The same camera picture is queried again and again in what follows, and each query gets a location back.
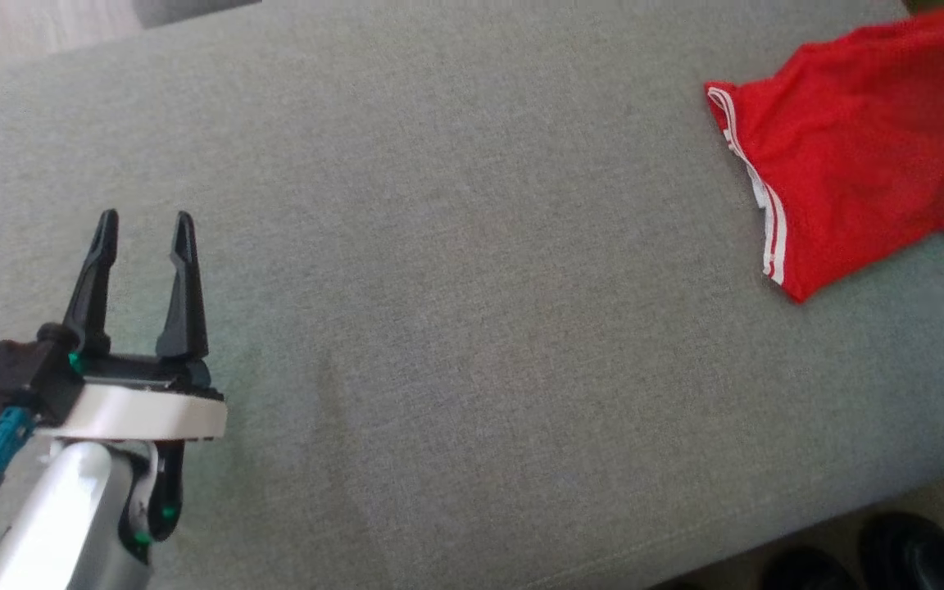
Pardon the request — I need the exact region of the large grey sofa seat cushion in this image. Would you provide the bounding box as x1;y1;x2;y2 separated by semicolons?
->
0;0;944;590

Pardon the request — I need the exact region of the black glossy rounded object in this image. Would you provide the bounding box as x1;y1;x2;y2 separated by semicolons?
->
859;512;944;590

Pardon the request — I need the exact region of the red jersey with black lettering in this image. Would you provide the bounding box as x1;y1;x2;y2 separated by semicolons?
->
703;0;944;304

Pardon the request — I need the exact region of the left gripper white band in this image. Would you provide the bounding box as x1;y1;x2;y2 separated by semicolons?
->
38;210;227;442

